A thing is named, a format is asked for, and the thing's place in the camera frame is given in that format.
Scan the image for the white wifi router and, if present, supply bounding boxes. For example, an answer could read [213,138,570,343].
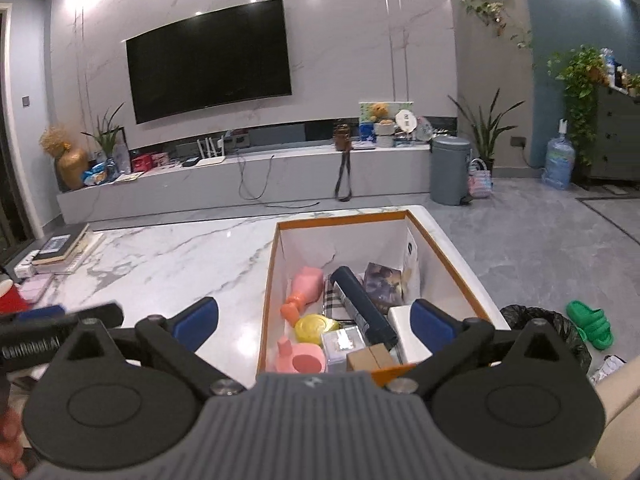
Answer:
[196,136,226,167]

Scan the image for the black cable on console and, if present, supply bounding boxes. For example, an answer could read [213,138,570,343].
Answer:
[235,152,321,209]

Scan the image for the black bin bag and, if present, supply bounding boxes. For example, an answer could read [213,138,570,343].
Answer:
[500,304,592,374]

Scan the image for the orange cardboard box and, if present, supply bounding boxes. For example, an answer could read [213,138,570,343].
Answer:
[257,206,506,372]

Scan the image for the green potted grass plant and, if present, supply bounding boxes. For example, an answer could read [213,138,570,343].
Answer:
[82,103,124,180]

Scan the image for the black television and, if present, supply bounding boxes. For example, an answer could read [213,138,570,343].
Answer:
[126,0,292,124]

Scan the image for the teddy bear toy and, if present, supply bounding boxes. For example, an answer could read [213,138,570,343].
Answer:
[368,102,393,124]

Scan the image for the illustrated card box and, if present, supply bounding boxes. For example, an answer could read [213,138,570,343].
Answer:
[363,262,402,315]

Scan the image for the dark grey cabinet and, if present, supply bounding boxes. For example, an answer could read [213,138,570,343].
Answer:
[589,87,640,182]

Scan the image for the clear plastic small box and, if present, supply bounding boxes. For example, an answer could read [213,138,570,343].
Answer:
[321,326,366,373]

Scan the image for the pink woven basket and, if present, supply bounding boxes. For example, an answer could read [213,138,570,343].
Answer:
[468,158,492,200]

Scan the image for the pink tape dispenser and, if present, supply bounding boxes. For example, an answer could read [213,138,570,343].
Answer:
[274,336,326,374]

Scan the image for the dark blue spray can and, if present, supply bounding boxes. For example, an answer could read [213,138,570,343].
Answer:
[330,266,399,350]

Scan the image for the grey tv console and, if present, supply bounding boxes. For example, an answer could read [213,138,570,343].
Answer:
[58,145,431,224]

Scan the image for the green slipper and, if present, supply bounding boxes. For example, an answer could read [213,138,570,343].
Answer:
[566,300,614,351]

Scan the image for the pink bottle orange cap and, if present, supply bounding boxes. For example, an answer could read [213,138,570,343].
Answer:
[280,266,324,326]

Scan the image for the blue water jug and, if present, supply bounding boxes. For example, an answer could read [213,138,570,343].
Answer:
[541,119,575,190]

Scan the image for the plaid fabric case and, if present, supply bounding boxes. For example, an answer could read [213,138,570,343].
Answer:
[322,281,352,323]

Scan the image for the grey pedal trash bin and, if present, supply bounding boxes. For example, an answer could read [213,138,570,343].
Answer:
[430,136,471,206]

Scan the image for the white blue packet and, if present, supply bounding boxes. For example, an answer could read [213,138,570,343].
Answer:
[401,230,421,304]

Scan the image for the gold vase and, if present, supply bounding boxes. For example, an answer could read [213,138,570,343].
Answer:
[55,146,89,191]

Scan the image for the person left hand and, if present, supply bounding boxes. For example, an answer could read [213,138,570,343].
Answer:
[0,408,27,479]

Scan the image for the red mug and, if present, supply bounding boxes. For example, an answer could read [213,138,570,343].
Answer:
[0,280,30,314]

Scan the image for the pink flat case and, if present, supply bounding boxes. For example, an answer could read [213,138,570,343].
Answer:
[17,273,54,304]

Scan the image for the yellow round tin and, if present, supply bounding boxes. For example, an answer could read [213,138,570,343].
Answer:
[294,313,341,346]

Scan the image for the brown cardboard small box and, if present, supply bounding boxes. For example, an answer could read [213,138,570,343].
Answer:
[346,344,397,372]

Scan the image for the tall leafy floor plant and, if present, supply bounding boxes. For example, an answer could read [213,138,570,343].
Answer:
[448,88,525,171]

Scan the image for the stacked books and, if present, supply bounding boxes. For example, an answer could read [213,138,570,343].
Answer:
[32,223,104,275]

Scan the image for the climbing pothos plant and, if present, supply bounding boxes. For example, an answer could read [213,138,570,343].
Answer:
[547,44,605,167]

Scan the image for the brown camera with strap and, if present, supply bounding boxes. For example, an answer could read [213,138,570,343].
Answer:
[333,124,352,203]

